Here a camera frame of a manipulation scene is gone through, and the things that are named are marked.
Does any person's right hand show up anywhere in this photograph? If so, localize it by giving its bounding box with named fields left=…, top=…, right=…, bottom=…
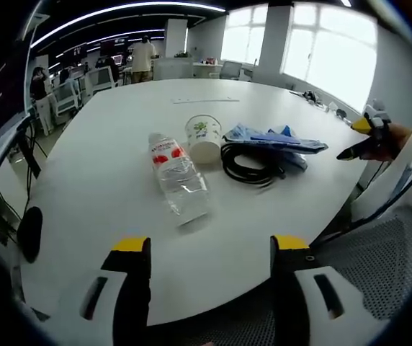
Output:
left=362, top=124, right=412, bottom=162

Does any large bright window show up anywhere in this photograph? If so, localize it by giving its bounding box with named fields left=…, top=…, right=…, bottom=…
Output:
left=283, top=6, right=379, bottom=112

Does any white round table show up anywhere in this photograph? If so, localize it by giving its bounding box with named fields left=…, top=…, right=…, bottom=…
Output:
left=11, top=77, right=372, bottom=328

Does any grey mesh office chair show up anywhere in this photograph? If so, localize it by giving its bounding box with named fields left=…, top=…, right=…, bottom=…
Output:
left=148, top=210, right=412, bottom=346

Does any small clutter on table edge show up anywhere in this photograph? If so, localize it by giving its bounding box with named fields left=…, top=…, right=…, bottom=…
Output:
left=287, top=88, right=351, bottom=124

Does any black foam microphone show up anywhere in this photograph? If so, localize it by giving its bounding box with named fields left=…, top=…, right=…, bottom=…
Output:
left=17, top=206, right=44, bottom=265

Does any white office chair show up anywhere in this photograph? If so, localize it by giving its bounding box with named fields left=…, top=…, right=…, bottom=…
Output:
left=51, top=79, right=82, bottom=117
left=82, top=66, right=120, bottom=97

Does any clear plastic water bottle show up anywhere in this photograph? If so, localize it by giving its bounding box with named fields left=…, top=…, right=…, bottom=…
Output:
left=148, top=132, right=211, bottom=229

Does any black stand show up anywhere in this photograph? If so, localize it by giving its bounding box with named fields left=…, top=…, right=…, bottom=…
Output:
left=9, top=117, right=43, bottom=181

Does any blue plastic bag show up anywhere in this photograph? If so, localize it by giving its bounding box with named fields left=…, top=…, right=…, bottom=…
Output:
left=223, top=123, right=330, bottom=171

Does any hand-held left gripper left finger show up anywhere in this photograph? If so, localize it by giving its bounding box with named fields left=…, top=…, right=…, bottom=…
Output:
left=53, top=236, right=153, bottom=346

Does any narrow bright window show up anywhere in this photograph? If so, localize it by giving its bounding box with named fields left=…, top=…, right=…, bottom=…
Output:
left=220, top=6, right=269, bottom=66

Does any white paper cup green print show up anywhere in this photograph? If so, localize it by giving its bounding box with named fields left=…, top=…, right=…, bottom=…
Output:
left=184, top=114, right=223, bottom=165

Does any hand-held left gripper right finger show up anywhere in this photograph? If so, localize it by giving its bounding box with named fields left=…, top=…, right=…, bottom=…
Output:
left=269, top=234, right=373, bottom=346

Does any white cabinet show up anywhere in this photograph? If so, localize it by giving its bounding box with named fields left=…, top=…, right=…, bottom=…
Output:
left=153, top=56, right=195, bottom=81

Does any black cable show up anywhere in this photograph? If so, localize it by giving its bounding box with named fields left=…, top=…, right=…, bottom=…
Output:
left=220, top=141, right=288, bottom=187

